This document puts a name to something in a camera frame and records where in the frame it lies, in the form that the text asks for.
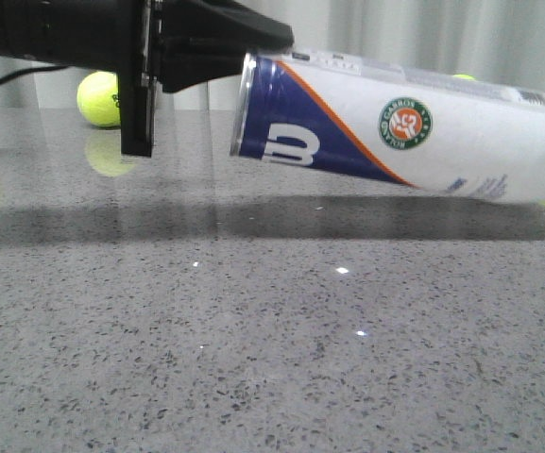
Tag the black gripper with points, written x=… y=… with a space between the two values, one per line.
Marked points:
x=202 y=41

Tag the Wilson tennis ball can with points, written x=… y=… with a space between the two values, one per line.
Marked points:
x=358 y=117

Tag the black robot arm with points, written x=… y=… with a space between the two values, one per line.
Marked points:
x=66 y=32

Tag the tennis ball Roland Garros print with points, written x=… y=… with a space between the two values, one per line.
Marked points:
x=97 y=99

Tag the tennis ball behind can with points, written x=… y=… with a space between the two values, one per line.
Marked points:
x=465 y=76

